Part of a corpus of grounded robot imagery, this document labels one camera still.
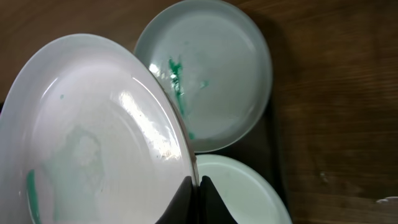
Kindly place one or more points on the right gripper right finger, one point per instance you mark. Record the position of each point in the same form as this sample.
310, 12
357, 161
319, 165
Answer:
212, 208

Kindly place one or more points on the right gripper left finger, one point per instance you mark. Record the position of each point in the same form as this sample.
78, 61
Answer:
180, 209

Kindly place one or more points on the white plate stained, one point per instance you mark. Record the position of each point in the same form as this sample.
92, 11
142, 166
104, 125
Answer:
214, 63
248, 197
89, 136

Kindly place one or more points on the large dark serving tray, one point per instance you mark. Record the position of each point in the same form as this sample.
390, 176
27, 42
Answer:
262, 149

